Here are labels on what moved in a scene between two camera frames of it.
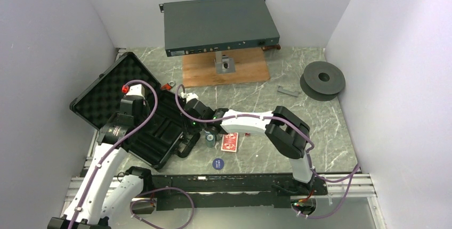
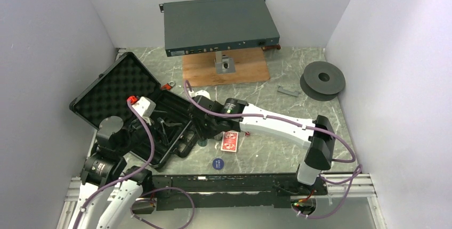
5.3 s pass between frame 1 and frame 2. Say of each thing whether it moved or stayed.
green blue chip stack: moved
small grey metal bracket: stayed
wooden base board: stayed
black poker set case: stayed
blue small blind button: stayed
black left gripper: moved
